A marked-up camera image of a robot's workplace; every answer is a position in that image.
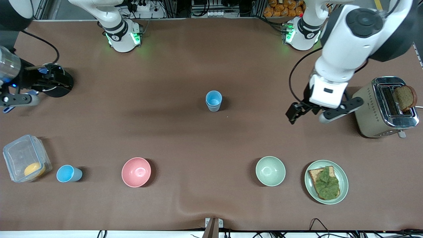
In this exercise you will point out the pale green bowl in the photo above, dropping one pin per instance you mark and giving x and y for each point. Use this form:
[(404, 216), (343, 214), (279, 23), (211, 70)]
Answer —
[(270, 171)]

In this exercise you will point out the beige and chrome toaster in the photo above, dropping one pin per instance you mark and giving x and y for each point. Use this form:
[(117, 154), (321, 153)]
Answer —
[(370, 112)]

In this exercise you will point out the clear plastic food container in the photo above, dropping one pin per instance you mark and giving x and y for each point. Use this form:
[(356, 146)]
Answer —
[(19, 155)]

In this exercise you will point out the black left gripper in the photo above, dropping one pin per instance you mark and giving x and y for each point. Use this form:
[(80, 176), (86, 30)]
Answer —
[(306, 95)]

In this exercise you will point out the pale green plate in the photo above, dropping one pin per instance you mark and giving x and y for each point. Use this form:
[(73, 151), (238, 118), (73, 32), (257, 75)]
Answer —
[(343, 181)]

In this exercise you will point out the green lettuce leaf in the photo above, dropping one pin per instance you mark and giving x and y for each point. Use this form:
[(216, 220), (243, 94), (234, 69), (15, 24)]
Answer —
[(327, 185)]

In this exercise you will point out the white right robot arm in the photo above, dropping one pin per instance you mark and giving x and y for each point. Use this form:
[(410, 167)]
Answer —
[(120, 36)]

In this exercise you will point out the orange packaged snacks pile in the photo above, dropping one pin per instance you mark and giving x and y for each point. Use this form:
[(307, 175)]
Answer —
[(282, 9)]

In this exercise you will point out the light brown bread slice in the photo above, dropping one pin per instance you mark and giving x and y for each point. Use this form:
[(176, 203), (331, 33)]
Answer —
[(313, 175)]

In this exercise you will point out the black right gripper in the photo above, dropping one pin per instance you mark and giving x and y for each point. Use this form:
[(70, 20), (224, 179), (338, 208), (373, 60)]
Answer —
[(30, 81)]

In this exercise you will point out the white power strip with plugs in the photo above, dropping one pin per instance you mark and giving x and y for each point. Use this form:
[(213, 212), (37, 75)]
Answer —
[(142, 6)]

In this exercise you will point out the pink bowl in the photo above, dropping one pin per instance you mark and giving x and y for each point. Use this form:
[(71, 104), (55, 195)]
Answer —
[(136, 172)]

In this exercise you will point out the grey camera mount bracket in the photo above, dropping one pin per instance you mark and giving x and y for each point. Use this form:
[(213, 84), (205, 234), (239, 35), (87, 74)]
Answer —
[(213, 226)]

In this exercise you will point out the brown table cloth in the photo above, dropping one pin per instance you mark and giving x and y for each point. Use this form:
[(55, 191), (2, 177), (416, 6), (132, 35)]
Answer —
[(198, 148)]

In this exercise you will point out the orange round food piece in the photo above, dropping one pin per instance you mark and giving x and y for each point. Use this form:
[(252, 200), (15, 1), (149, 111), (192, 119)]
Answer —
[(34, 169)]

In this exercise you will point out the dark brown bread slice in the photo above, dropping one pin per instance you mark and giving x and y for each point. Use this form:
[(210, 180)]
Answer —
[(405, 97)]

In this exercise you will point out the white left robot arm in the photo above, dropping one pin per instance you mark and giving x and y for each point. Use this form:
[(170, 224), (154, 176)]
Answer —
[(343, 43)]

